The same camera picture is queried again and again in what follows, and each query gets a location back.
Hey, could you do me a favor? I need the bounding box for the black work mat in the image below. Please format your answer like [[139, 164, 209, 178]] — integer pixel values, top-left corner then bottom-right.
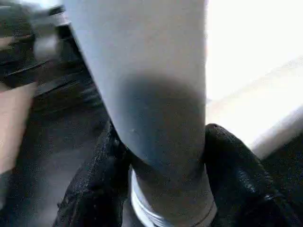
[[0, 78, 303, 227]]

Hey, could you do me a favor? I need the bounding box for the white plastic table top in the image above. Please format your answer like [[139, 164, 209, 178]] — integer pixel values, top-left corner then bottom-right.
[[129, 0, 303, 227]]

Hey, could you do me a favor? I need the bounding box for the white plastic table leg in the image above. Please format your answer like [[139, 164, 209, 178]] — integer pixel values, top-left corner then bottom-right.
[[62, 0, 218, 227]]

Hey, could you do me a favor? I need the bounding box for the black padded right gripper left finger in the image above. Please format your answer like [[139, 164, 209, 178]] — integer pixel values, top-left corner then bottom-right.
[[52, 120, 133, 227]]

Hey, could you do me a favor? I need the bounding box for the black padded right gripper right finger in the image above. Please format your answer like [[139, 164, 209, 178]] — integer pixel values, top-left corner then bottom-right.
[[204, 122, 303, 227]]

